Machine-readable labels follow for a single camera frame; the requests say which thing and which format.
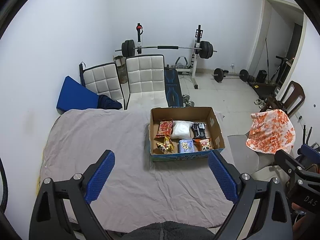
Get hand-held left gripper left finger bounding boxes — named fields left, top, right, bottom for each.
left=29, top=149, right=116, bottom=240

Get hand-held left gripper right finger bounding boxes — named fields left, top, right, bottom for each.
left=208, top=151, right=293, bottom=240

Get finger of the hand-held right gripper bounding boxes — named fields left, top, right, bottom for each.
left=297, top=144, right=320, bottom=173
left=274, top=149, right=311, bottom=181

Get red cartoon snack packet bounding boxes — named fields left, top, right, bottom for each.
left=194, top=138, right=213, bottom=152

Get brown cardboard box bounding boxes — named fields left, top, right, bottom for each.
left=149, top=106, right=225, bottom=162

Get light blue tissue pack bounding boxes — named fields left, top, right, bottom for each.
left=178, top=139, right=195, bottom=154

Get black packet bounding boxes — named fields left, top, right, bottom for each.
left=191, top=122, right=207, bottom=139

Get white soft plastic pack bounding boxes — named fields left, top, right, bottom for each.
left=170, top=120, right=194, bottom=139

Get yellow snack packet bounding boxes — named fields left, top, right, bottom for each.
left=156, top=135, right=175, bottom=153

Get black exercise machine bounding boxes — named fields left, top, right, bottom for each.
left=297, top=124, right=320, bottom=173

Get orange white floral towel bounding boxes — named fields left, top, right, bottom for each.
left=246, top=109, right=295, bottom=155

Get grey bed sheet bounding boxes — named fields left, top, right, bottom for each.
left=37, top=109, right=240, bottom=232

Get brown wooden chair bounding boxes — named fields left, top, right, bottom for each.
left=260, top=80, right=305, bottom=118

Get dark floor mat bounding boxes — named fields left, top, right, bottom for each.
left=247, top=80, right=278, bottom=98

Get dark blue cloth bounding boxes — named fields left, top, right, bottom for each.
left=97, top=94, right=123, bottom=110

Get person's dark fleece clothing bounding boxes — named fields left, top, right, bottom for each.
left=117, top=220, right=218, bottom=240

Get black scooter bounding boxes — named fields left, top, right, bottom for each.
left=269, top=55, right=293, bottom=84

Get blue wedge cushion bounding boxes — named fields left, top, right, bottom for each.
left=56, top=76, right=100, bottom=112

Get black box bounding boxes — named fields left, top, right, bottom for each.
left=256, top=69, right=268, bottom=83

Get white padded chair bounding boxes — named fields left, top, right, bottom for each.
left=124, top=54, right=168, bottom=109
left=79, top=62, right=124, bottom=110

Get black blue weight bench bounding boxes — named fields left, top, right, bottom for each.
left=164, top=65, right=183, bottom=107

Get short barbell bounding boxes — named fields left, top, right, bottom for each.
left=212, top=67, right=250, bottom=83

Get white barbell rack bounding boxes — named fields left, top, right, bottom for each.
left=135, top=23, right=203, bottom=90

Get long barbell black plates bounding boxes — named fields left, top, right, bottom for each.
left=115, top=40, right=217, bottom=60

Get black cable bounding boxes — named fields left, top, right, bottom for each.
left=0, top=157, right=9, bottom=213

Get black folded frame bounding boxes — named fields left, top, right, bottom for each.
left=79, top=62, right=87, bottom=85

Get grey handle attachment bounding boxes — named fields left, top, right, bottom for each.
left=174, top=56, right=194, bottom=72

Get white door frame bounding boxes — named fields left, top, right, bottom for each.
left=249, top=0, right=308, bottom=88

